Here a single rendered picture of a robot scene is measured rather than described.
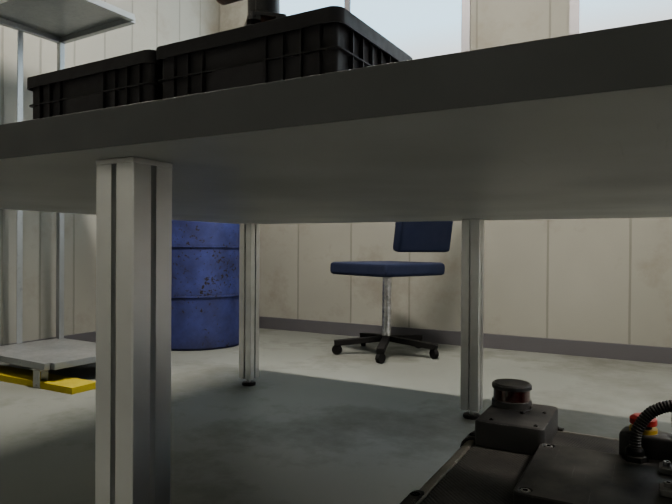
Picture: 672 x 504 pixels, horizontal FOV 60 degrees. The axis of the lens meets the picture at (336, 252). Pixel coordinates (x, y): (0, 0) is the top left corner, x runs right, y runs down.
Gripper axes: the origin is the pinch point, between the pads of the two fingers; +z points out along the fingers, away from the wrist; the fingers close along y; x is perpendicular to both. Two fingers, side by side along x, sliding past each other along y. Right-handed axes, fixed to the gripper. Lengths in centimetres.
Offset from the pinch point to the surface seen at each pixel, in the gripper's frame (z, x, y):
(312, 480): 88, 15, -31
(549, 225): 24, 180, -169
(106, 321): 39, -23, 35
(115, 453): 53, -23, 37
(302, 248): 36, 66, -278
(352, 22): -4.3, 11.4, 16.7
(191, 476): 88, -13, -41
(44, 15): -72, -71, -184
